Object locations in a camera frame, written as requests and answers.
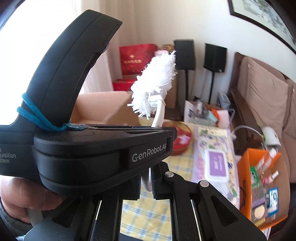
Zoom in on white fluffy duster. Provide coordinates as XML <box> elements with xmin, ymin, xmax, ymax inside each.
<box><xmin>128</xmin><ymin>52</ymin><xmax>177</xmax><ymax>192</ymax></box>

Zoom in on left hand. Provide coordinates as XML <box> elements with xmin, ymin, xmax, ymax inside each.
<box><xmin>1</xmin><ymin>176</ymin><xmax>62</xmax><ymax>223</ymax></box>

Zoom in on blue elastic band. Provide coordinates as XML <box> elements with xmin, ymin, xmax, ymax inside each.
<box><xmin>16</xmin><ymin>93</ymin><xmax>85</xmax><ymax>132</ymax></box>

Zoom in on yellow plaid tablecloth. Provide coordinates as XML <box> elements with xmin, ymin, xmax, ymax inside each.
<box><xmin>119</xmin><ymin>115</ymin><xmax>197</xmax><ymax>241</ymax></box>

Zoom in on round red cookie tin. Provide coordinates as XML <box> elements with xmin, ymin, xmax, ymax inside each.
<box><xmin>163</xmin><ymin>120</ymin><xmax>192</xmax><ymax>156</ymax></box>

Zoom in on purple wet wipes pack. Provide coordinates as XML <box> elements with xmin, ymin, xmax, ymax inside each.
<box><xmin>191</xmin><ymin>125</ymin><xmax>240</xmax><ymax>208</ymax></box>

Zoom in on large open cardboard box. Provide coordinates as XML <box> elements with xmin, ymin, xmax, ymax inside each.
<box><xmin>70</xmin><ymin>91</ymin><xmax>139</xmax><ymax>126</ymax></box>

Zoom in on box of clutter behind table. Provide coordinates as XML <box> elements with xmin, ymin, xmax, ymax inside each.
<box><xmin>184</xmin><ymin>99</ymin><xmax>235</xmax><ymax>129</ymax></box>

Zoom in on green packet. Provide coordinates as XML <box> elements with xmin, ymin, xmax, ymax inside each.
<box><xmin>250</xmin><ymin>166</ymin><xmax>260</xmax><ymax>189</ymax></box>

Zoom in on orange cardboard box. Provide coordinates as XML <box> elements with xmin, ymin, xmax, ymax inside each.
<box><xmin>237</xmin><ymin>148</ymin><xmax>290</xmax><ymax>230</ymax></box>

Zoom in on red gift box lower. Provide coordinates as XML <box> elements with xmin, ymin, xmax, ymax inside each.
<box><xmin>112</xmin><ymin>79</ymin><xmax>135</xmax><ymax>91</ymax></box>

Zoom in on clear bottle white cap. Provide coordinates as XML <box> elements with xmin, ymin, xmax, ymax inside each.
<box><xmin>255</xmin><ymin>148</ymin><xmax>277</xmax><ymax>174</ymax></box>

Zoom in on small pink bottle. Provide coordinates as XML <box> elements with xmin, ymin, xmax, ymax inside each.
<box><xmin>262</xmin><ymin>171</ymin><xmax>279</xmax><ymax>186</ymax></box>

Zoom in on blue white packet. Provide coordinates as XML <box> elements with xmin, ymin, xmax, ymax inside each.
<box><xmin>267</xmin><ymin>187</ymin><xmax>278</xmax><ymax>217</ymax></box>

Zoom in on white lamp device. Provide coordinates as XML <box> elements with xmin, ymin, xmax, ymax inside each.
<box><xmin>262</xmin><ymin>126</ymin><xmax>281</xmax><ymax>147</ymax></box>

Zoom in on red gift bag upper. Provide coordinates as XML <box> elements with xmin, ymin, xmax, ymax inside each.
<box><xmin>119</xmin><ymin>44</ymin><xmax>158</xmax><ymax>75</ymax></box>

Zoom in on left black speaker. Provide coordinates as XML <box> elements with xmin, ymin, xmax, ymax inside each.
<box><xmin>174</xmin><ymin>39</ymin><xmax>196</xmax><ymax>100</ymax></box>

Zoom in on black speaker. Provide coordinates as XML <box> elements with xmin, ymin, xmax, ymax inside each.
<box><xmin>174</xmin><ymin>39</ymin><xmax>196</xmax><ymax>100</ymax></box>
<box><xmin>203</xmin><ymin>43</ymin><xmax>227</xmax><ymax>104</ymax></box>

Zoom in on brown sofa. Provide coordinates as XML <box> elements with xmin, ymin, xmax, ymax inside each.
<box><xmin>227</xmin><ymin>52</ymin><xmax>295</xmax><ymax>183</ymax></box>

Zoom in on pink tissue pack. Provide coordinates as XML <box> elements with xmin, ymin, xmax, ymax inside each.
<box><xmin>154</xmin><ymin>50</ymin><xmax>169</xmax><ymax>57</ymax></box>

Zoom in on right black speaker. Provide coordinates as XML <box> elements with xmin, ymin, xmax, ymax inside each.
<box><xmin>203</xmin><ymin>43</ymin><xmax>227</xmax><ymax>104</ymax></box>

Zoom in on white curtain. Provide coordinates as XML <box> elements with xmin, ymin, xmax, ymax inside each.
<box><xmin>81</xmin><ymin>0</ymin><xmax>137</xmax><ymax>95</ymax></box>

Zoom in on framed ink painting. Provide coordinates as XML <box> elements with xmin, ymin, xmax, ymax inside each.
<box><xmin>228</xmin><ymin>0</ymin><xmax>295</xmax><ymax>52</ymax></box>

